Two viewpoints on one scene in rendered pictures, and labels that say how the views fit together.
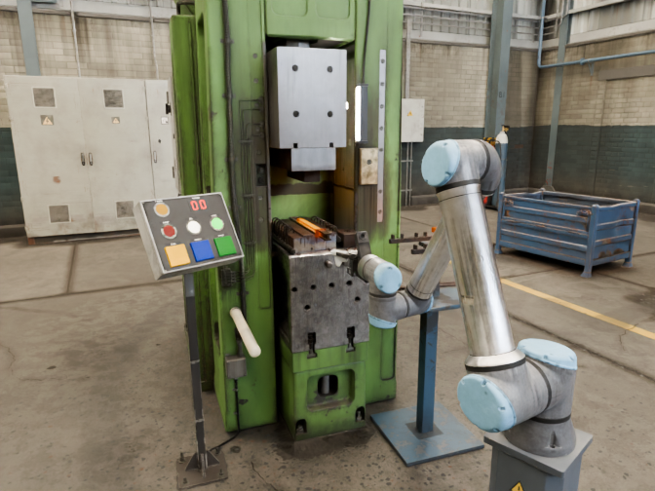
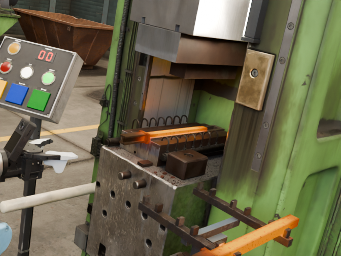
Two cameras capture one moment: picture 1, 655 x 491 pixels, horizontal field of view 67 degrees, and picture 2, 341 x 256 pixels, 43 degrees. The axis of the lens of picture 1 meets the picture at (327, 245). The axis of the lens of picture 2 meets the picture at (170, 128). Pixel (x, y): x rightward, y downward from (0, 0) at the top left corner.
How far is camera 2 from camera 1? 198 cm
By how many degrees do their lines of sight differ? 59
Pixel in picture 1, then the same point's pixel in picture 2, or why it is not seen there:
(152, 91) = not seen: outside the picture
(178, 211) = (25, 55)
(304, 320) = (100, 225)
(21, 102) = not seen: hidden behind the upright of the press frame
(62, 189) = not seen: hidden behind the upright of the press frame
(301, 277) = (105, 174)
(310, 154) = (154, 34)
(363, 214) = (234, 148)
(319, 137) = (166, 15)
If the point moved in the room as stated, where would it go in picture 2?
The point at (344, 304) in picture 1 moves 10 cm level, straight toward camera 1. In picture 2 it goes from (135, 238) to (107, 240)
